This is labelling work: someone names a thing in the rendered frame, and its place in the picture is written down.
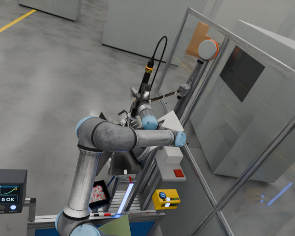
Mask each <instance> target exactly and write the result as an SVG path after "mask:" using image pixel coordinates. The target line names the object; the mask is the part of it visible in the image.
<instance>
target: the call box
mask: <svg viewBox="0 0 295 236"><path fill-rule="evenodd" d="M161 192H164V193H165V195H166V197H165V198H164V199H165V200H166V201H163V198H161V197H160V193H161ZM167 198H169V199H170V198H179V196H178V193H177V191H176V189H167V190H156V191H155V192H154V194H153V196H152V199H153V203H154V206H155V210H160V209H176V208H177V206H166V204H170V203H180V198H179V200H167ZM162 204H165V206H164V207H161V205H162Z"/></svg>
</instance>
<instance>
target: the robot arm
mask: <svg viewBox="0 0 295 236"><path fill-rule="evenodd" d="M150 87H151V85H150V84H145V83H143V84H142V88H141V94H140V93H138V91H136V90H135V88H133V87H132V86H131V87H130V90H131V92H130V97H131V98H132V97H134V98H136V100H135V102H133V107H134V109H136V110H137V112H138V115H139V116H140V119H141V122H142V126H143V127H144V130H134V129H133V128H131V127H124V126H120V125H117V124H114V123H112V122H109V121H106V120H104V119H101V118H99V117H94V116H87V117H85V118H83V119H82V120H80V121H79V123H78V124H77V126H76V130H75V132H76V135H77V137H78V139H79V140H78V145H77V147H78V149H79V150H80V153H79V158H78V162H77V166H76V171H75V175H74V180H73V185H72V189H71V193H70V198H69V202H68V204H67V205H65V206H64V208H63V209H62V210H61V212H60V213H59V214H58V215H57V218H56V221H55V227H56V230H57V232H58V234H59V235H60V236H118V235H107V234H105V233H104V232H102V231H100V230H99V229H98V228H97V227H96V226H95V225H94V224H93V223H92V222H91V221H90V220H89V217H90V213H91V209H90V207H89V201H90V197H91V193H92V189H93V184H94V180H95V176H96V170H97V166H98V162H99V158H100V154H101V153H103V152H104V151H109V152H119V151H131V150H133V149H134V148H140V147H153V146H165V145H175V146H178V147H181V146H183V145H184V144H185V141H186V135H185V133H183V132H180V131H176V130H173V129H170V128H166V127H164V126H161V125H160V124H159V123H158V121H157V120H156V118H155V116H154V114H153V111H152V109H151V107H150V105H149V104H148V102H149V99H150Z"/></svg>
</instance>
